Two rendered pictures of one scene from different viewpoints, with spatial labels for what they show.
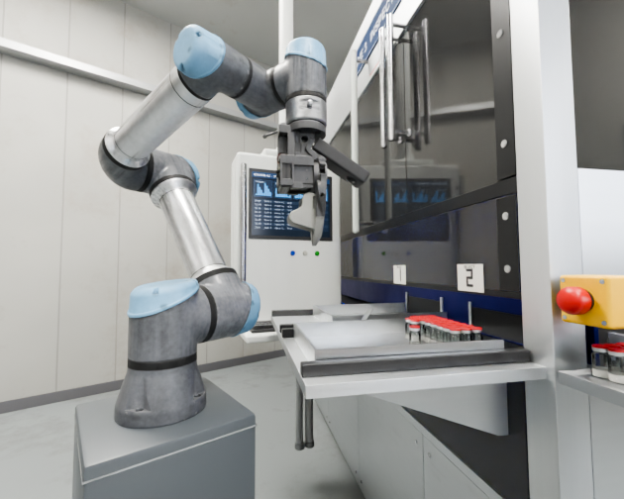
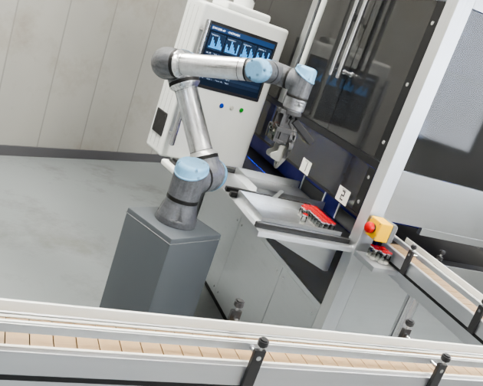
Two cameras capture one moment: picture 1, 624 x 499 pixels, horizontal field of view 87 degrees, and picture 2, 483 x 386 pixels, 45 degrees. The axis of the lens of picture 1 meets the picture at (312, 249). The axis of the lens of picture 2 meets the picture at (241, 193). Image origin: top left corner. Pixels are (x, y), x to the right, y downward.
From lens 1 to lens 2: 1.53 m
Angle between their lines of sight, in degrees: 24
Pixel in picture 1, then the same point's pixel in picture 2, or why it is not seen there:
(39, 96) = not seen: outside the picture
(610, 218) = (407, 195)
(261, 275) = not seen: hidden behind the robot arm
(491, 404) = (325, 256)
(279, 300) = not seen: hidden behind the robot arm
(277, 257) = (208, 106)
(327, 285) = (240, 139)
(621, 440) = (369, 282)
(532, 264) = (366, 205)
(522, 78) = (401, 119)
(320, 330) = (251, 197)
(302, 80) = (300, 92)
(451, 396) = (310, 249)
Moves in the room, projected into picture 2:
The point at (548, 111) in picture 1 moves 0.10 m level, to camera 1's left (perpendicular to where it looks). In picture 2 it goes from (401, 144) to (376, 136)
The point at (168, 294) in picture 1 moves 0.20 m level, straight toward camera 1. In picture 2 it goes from (202, 173) to (231, 197)
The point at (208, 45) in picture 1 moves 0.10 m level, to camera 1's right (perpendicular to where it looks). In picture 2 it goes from (266, 74) to (295, 84)
